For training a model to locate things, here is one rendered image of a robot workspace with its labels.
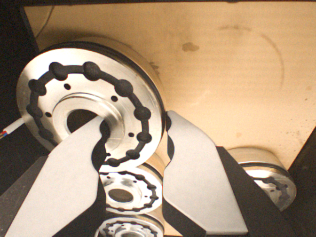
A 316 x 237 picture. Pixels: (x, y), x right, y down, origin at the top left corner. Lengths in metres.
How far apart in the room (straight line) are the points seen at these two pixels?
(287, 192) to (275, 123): 0.07
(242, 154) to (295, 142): 0.06
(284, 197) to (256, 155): 0.06
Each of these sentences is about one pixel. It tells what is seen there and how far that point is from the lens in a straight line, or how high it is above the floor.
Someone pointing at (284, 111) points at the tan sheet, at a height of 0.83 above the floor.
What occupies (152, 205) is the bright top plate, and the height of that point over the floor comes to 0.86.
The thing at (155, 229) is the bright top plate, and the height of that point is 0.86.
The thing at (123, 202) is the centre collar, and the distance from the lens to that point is 0.22.
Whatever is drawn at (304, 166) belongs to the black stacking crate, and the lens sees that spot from 0.24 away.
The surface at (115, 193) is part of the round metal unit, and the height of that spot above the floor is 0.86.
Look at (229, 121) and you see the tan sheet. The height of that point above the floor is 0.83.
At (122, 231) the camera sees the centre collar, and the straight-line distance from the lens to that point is 0.29.
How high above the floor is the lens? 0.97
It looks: 57 degrees down
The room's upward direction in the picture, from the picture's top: 173 degrees counter-clockwise
